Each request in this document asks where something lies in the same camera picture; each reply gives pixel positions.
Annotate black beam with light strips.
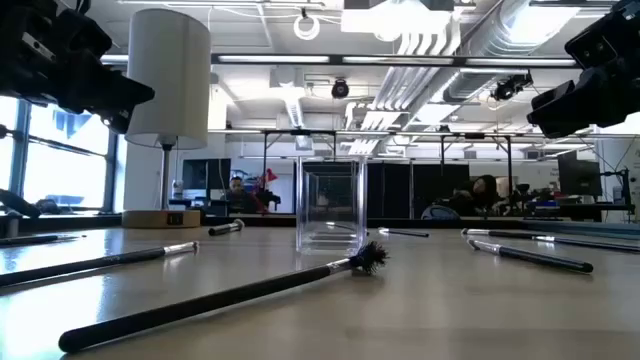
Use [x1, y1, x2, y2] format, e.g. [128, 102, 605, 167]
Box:
[99, 52, 584, 70]

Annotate black aluminium table frame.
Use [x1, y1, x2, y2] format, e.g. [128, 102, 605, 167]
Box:
[0, 213, 640, 240]

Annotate medium black makeup brush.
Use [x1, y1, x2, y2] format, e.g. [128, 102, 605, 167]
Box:
[207, 218, 246, 237]

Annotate silver ventilation duct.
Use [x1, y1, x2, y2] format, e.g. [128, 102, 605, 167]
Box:
[442, 0, 584, 104]

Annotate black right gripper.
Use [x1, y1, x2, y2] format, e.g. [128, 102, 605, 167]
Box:
[526, 58, 640, 139]

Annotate person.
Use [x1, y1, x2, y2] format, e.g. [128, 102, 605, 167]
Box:
[223, 174, 257, 215]
[449, 173, 502, 217]

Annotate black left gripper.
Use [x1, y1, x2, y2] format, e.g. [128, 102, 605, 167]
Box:
[0, 47, 157, 136]

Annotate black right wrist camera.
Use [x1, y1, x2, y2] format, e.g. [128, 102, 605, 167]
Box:
[564, 0, 640, 72]

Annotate black computer monitor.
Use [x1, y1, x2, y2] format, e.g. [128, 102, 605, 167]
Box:
[181, 158, 233, 192]
[557, 149, 603, 198]

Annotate black metal rig frame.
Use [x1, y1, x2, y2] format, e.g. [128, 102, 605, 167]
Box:
[438, 132, 515, 211]
[261, 128, 338, 216]

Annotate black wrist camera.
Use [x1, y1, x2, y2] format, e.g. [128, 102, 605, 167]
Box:
[564, 0, 640, 72]
[0, 0, 114, 61]

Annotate black partition panel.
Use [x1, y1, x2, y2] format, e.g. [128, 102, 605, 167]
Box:
[412, 162, 471, 211]
[368, 162, 413, 219]

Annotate thin black makeup brush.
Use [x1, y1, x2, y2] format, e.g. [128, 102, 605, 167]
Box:
[466, 238, 595, 275]
[0, 240, 200, 290]
[460, 227, 640, 253]
[325, 222, 370, 235]
[377, 227, 431, 239]
[0, 233, 87, 247]

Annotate white coiled cable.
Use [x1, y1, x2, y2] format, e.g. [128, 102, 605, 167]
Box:
[292, 13, 322, 42]

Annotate black ceiling-mounted device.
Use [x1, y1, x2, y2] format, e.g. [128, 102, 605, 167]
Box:
[490, 71, 534, 103]

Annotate round black ceiling camera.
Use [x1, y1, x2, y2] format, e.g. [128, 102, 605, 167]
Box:
[330, 78, 351, 100]

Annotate black fluffy-head makeup brush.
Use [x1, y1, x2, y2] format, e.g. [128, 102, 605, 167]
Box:
[58, 241, 390, 354]

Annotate clear acrylic square holder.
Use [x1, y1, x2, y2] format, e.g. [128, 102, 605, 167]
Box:
[294, 155, 369, 258]

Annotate black rounded bar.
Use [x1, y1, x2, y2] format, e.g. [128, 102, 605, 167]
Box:
[0, 188, 43, 220]

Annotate white shade wooden base lamp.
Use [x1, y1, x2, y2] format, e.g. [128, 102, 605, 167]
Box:
[121, 7, 212, 230]

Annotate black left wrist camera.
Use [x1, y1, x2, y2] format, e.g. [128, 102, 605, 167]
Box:
[0, 0, 114, 61]

